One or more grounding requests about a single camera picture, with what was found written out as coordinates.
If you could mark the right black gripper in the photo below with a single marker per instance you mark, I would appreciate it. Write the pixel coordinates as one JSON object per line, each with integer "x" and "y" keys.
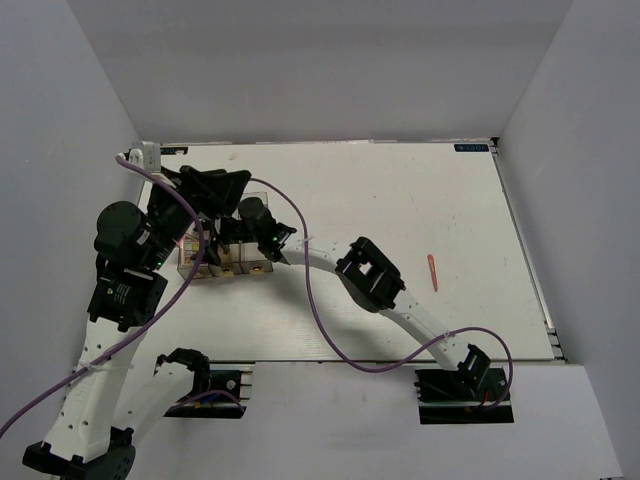
{"x": 211, "y": 247}

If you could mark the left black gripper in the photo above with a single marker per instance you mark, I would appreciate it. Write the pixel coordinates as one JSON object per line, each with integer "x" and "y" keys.
{"x": 217, "y": 191}

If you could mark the colourful eyeshadow palette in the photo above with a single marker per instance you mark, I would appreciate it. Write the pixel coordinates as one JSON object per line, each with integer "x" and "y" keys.
{"x": 189, "y": 251}

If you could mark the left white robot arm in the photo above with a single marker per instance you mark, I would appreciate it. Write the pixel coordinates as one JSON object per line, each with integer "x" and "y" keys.
{"x": 91, "y": 439}

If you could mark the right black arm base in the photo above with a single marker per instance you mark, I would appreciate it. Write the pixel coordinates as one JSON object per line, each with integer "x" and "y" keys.
{"x": 439, "y": 404}

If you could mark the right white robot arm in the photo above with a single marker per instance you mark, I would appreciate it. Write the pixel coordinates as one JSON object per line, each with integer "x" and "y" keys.
{"x": 372, "y": 281}

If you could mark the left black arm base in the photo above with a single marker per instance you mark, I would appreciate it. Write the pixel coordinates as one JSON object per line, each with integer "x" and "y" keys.
{"x": 224, "y": 393}

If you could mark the pink makeup applicator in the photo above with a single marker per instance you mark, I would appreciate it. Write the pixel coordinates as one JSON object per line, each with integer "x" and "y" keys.
{"x": 433, "y": 272}

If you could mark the middle clear organizer bin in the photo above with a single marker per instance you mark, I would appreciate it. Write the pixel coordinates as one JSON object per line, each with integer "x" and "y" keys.
{"x": 230, "y": 266}

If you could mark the clear organizer bin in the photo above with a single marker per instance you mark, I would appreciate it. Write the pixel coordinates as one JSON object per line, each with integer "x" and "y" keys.
{"x": 203, "y": 271}
{"x": 252, "y": 261}
{"x": 230, "y": 266}

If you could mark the left clear organizer bin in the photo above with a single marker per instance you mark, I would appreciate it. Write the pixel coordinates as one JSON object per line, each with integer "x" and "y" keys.
{"x": 203, "y": 271}

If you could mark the right clear organizer bin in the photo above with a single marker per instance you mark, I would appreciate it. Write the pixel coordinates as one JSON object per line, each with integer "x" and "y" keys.
{"x": 252, "y": 261}

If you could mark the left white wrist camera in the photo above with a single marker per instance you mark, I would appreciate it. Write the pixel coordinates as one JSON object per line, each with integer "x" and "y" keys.
{"x": 146, "y": 155}

